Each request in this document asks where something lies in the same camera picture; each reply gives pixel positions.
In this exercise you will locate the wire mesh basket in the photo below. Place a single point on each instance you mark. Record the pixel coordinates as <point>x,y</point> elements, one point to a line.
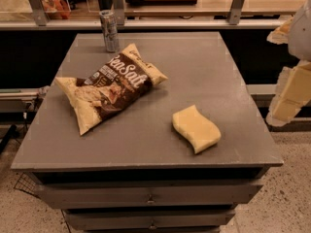
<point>26,185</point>

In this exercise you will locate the brown sea salt chip bag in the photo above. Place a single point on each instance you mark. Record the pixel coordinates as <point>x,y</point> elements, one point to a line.
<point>111,89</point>

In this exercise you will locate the grey drawer cabinet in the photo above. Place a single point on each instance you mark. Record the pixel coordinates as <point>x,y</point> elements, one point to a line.
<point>140,147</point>

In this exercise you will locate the grey drawer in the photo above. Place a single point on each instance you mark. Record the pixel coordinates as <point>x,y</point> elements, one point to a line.
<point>74,197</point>
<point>150,220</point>

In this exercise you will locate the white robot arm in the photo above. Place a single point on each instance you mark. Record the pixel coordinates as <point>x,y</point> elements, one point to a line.
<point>296,33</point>

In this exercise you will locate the foam-covered gripper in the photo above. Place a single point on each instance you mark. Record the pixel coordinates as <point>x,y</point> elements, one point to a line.
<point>301,36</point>

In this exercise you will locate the upper grey drawer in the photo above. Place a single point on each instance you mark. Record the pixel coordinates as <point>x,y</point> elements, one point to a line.
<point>74,197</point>

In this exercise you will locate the lower grey drawer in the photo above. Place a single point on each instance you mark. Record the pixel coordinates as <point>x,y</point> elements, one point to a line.
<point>150,220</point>

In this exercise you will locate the metal shelf rail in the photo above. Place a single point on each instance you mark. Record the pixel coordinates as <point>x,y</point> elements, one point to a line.
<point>201,23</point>

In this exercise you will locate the silver drink can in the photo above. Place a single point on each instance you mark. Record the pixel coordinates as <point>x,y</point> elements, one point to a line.
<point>109,30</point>

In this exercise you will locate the orange patterned bag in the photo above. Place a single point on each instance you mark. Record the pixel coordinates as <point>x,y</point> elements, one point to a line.
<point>57,7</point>

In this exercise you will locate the yellow sponge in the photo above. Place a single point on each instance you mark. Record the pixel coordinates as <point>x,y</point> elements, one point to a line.
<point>201,132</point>

